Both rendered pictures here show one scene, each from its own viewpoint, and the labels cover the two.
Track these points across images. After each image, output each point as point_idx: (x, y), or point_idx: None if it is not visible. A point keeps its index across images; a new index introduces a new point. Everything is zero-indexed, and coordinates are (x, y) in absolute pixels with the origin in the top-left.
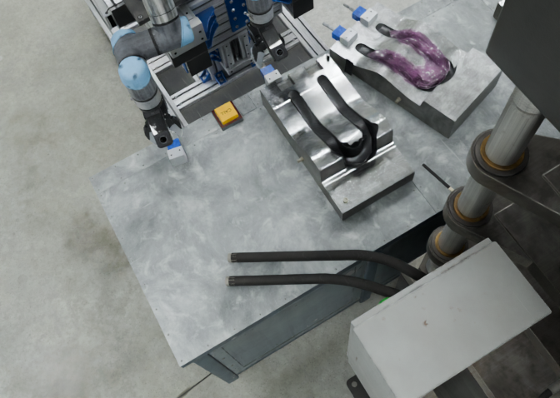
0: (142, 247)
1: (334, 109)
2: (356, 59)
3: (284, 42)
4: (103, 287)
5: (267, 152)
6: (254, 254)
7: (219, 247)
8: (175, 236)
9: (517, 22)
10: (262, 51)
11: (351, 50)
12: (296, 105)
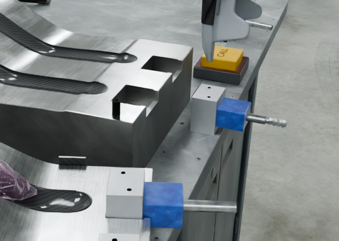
0: None
1: (22, 71)
2: (60, 175)
3: (202, 5)
4: (262, 207)
5: None
6: None
7: (70, 4)
8: None
9: None
10: None
11: (93, 186)
12: (104, 56)
